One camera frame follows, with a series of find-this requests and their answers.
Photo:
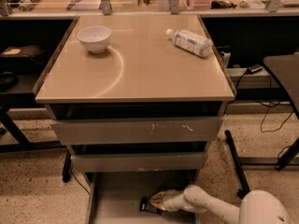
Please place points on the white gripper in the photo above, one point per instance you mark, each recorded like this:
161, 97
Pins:
173, 203

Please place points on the dark blue rxbar wrapper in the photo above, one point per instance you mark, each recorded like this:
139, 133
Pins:
146, 206

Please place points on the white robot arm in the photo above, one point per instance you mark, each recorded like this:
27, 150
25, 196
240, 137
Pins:
257, 207

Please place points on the open grey bottom drawer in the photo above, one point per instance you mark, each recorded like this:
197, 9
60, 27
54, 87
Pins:
116, 197

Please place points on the grey middle drawer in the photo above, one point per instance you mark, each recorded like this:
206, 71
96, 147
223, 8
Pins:
142, 162

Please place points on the grey top drawer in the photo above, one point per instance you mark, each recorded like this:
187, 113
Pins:
135, 131

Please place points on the grey drawer cabinet with countertop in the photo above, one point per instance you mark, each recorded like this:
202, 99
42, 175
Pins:
140, 75

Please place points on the black table leg base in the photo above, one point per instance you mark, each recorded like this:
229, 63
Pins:
244, 190

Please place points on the black left table leg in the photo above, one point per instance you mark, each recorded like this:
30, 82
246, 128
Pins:
23, 144

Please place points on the clear plastic water bottle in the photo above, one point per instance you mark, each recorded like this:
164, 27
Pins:
191, 42

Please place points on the black power adapter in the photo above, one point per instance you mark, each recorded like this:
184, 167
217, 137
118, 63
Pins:
254, 69

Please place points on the white ceramic bowl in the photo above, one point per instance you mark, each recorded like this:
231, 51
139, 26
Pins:
94, 39

